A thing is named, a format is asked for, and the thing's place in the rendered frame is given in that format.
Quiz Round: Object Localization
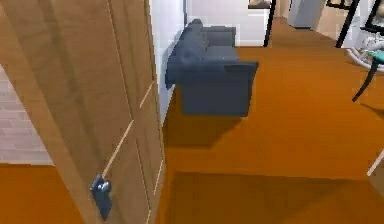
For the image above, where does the dark grey door handle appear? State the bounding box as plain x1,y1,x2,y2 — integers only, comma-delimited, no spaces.
89,173,113,222

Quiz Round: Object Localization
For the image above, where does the black frame shelf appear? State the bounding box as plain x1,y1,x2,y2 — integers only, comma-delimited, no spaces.
325,0,384,49

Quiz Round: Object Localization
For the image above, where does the dark grey sofa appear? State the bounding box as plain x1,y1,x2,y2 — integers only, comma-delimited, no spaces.
164,18,260,118

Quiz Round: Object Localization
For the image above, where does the black frame table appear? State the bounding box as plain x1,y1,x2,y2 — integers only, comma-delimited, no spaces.
248,0,278,48

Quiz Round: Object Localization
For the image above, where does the brown wooden room door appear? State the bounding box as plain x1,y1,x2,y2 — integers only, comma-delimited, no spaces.
0,0,167,224

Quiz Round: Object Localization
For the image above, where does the teal seat black chair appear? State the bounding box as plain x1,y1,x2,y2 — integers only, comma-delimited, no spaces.
345,36,384,103

